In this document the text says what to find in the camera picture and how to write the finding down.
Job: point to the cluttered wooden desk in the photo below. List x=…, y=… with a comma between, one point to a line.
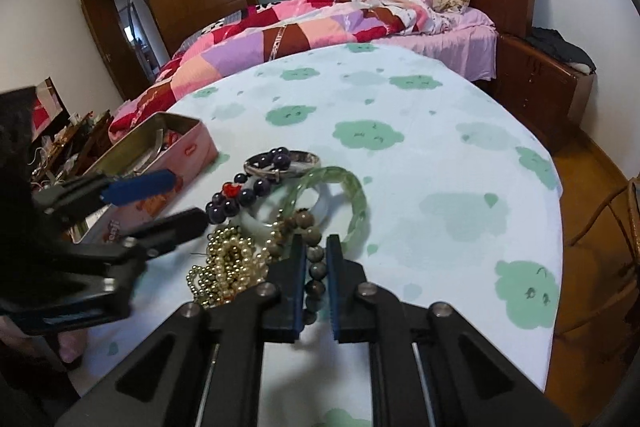
x=75, y=147

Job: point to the white jade bangle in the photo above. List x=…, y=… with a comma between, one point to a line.
x=250, y=219

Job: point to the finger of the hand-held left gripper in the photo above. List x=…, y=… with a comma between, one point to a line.
x=175, y=224
x=140, y=186

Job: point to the pink tin box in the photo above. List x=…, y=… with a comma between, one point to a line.
x=186, y=152

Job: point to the black flat screen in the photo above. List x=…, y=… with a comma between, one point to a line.
x=50, y=99

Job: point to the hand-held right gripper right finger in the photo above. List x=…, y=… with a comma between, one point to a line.
x=334, y=302

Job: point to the pink bed sheet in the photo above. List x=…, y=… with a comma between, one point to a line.
x=450, y=47

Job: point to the rattan chair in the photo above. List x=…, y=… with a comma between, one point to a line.
x=625, y=227

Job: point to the green twisted jade bangle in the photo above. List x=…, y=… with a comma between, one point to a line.
x=357, y=207

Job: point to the wooden nightstand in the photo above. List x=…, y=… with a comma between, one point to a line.
x=540, y=92

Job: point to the silver bangle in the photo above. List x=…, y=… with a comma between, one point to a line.
x=300, y=155

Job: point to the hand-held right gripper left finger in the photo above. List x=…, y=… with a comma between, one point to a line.
x=300, y=292

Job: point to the person's left hand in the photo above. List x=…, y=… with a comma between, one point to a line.
x=71, y=349

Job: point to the dark folded clothing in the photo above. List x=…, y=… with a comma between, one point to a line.
x=560, y=47

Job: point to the patchwork quilt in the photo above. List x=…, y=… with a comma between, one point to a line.
x=280, y=37

